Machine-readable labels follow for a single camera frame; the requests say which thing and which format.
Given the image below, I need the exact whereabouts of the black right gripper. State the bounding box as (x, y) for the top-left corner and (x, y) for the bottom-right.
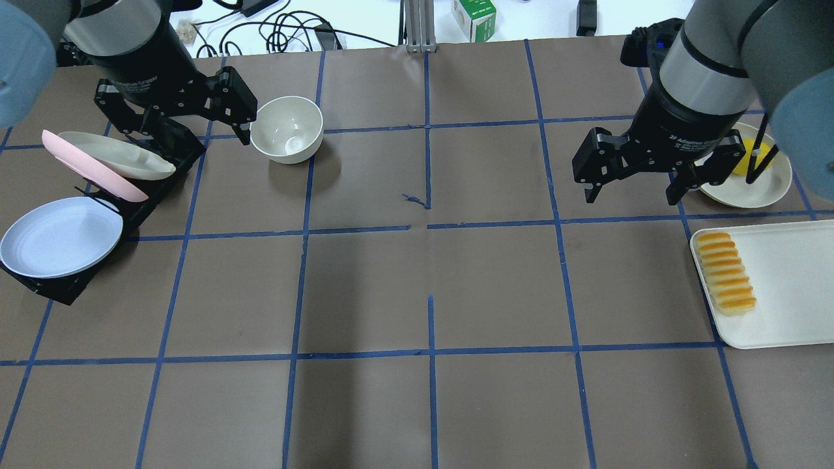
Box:
(572, 98), (745, 206)

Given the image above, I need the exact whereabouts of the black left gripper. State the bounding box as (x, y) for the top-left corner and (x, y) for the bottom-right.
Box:
(93, 65), (258, 171)

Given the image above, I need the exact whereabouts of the sliced orange bread loaf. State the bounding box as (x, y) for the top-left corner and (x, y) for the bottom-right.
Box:
(693, 231), (757, 317)

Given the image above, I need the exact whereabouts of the light blue plate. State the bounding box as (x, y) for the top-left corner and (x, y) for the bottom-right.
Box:
(1, 196), (123, 279)

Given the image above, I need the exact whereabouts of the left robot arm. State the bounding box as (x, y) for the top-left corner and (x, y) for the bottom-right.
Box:
(1, 1), (258, 162)

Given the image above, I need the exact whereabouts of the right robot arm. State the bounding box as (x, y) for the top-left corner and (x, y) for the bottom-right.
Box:
(571, 1), (833, 205)

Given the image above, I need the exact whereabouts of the cream white plate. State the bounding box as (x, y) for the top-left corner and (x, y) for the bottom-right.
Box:
(59, 132), (176, 180)

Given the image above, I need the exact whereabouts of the yellow object on plate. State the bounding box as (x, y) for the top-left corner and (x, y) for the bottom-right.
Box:
(732, 137), (775, 176)

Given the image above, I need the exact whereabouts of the pink plate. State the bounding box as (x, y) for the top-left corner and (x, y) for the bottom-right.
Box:
(41, 130), (149, 203)

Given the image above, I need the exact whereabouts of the black plate rack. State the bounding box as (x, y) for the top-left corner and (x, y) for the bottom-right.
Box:
(2, 130), (205, 305)

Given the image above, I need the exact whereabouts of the white ceramic bowl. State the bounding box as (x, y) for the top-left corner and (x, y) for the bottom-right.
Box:
(250, 96), (324, 164)

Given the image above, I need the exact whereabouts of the black power adapter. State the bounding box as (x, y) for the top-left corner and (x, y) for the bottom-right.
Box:
(239, 0), (290, 18)

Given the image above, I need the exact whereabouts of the white rectangular tray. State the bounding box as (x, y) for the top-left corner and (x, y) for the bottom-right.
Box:
(690, 220), (833, 349)

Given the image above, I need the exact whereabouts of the black device on table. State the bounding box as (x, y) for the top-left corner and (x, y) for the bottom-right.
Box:
(575, 0), (598, 36)

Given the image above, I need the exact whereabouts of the green white box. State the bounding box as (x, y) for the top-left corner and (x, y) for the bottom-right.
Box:
(451, 1), (497, 44)

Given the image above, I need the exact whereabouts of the black cables bundle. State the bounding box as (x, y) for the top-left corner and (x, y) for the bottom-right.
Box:
(192, 0), (398, 59)

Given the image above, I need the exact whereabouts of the aluminium frame post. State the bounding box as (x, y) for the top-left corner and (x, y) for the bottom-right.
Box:
(399, 0), (437, 53)

